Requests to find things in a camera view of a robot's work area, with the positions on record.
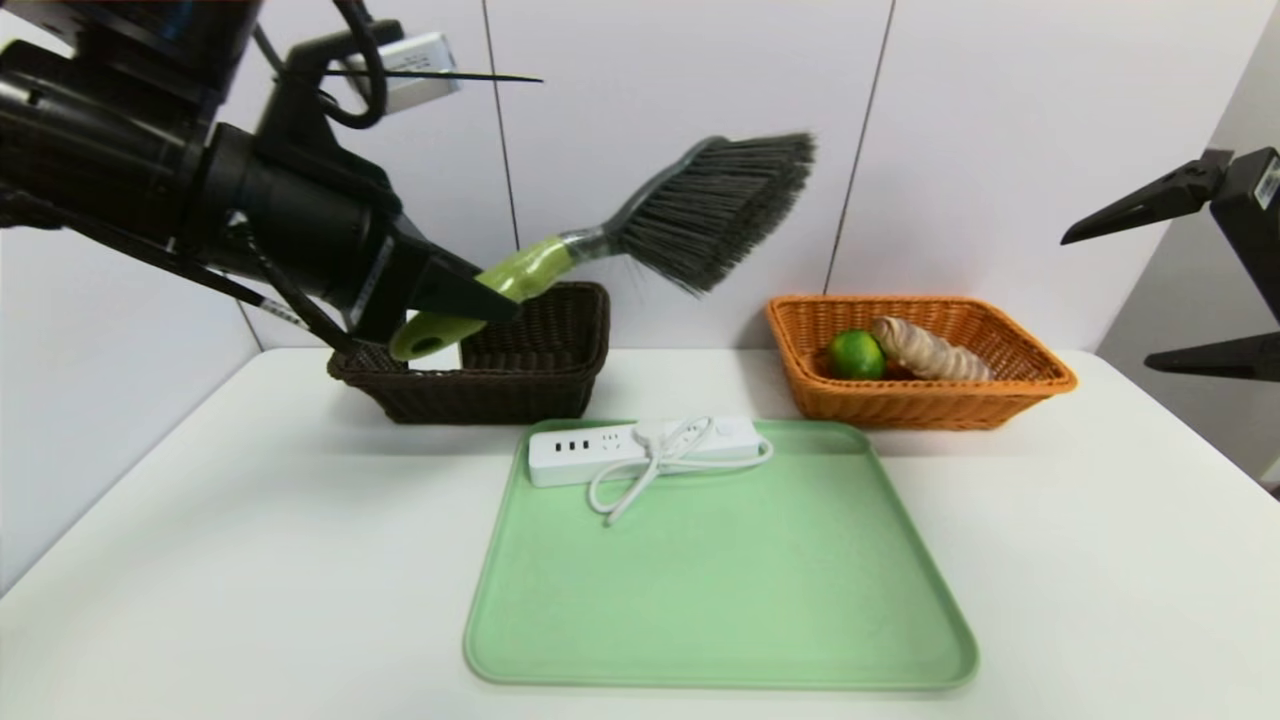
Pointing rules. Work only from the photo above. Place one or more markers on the light green plastic tray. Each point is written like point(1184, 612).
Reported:
point(720, 580)

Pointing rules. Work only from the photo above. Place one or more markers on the dark brown wicker basket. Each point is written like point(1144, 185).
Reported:
point(530, 380)

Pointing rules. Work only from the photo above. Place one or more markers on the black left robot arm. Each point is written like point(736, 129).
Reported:
point(120, 150)

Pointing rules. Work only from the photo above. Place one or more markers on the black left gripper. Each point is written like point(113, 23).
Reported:
point(385, 282)

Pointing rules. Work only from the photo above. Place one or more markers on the striped brown taro root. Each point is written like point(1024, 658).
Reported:
point(930, 352)

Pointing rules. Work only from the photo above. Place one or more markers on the green round citrus fruit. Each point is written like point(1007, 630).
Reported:
point(856, 355)

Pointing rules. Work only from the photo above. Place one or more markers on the white rounded box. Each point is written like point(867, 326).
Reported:
point(450, 358)

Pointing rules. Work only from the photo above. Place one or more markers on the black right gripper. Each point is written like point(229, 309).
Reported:
point(1262, 232)

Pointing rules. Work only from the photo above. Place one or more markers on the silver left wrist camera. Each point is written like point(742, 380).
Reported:
point(410, 75)

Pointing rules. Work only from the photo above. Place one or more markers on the orange wicker basket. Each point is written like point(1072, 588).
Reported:
point(900, 405)

